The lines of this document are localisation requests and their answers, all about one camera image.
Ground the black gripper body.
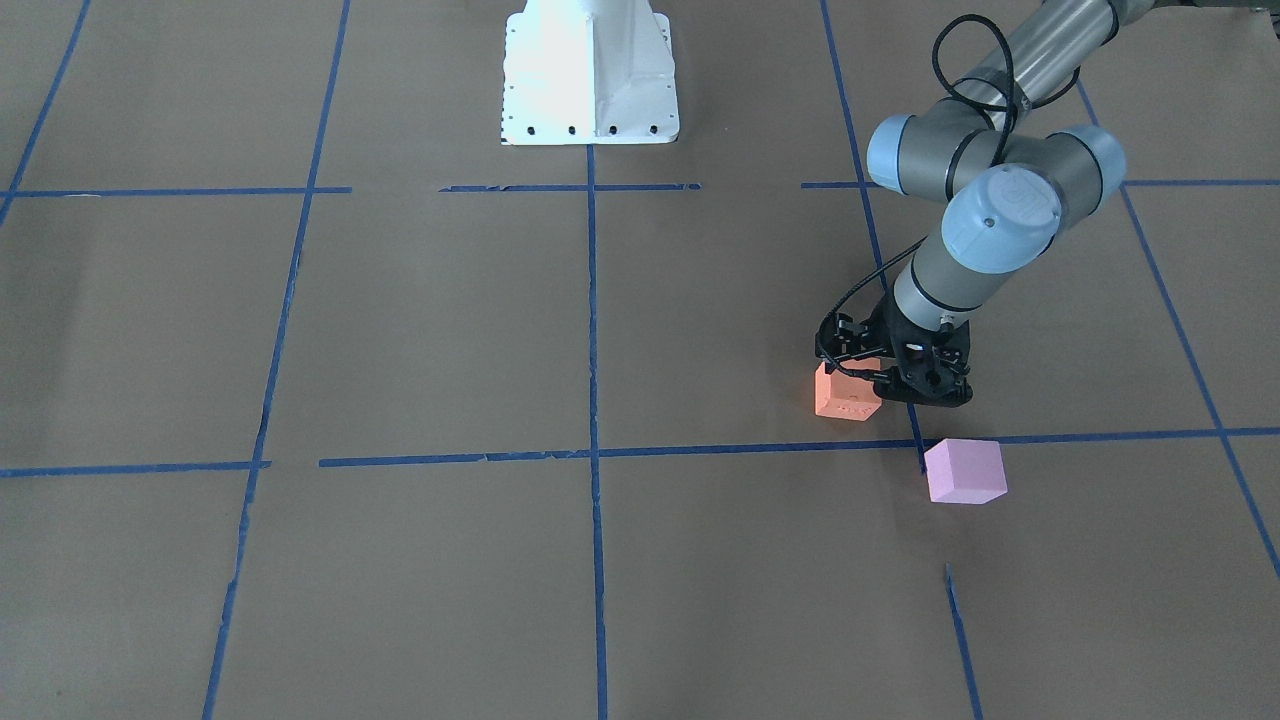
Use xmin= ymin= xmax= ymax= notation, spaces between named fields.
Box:
xmin=867 ymin=296 xmax=973 ymax=407

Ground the orange foam block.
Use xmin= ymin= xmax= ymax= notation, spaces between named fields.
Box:
xmin=814 ymin=363 xmax=883 ymax=421

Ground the pink foam block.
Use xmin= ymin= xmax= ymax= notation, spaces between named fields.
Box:
xmin=924 ymin=439 xmax=1009 ymax=505

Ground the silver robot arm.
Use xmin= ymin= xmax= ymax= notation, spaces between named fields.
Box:
xmin=854 ymin=1 xmax=1155 ymax=407

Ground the brown paper table cover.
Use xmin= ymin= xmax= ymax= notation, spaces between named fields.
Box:
xmin=3 ymin=1 xmax=1277 ymax=719

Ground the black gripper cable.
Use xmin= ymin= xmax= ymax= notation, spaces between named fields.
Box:
xmin=820 ymin=14 xmax=1021 ymax=380

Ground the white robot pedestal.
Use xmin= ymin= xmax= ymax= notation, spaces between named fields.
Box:
xmin=500 ymin=1 xmax=681 ymax=146

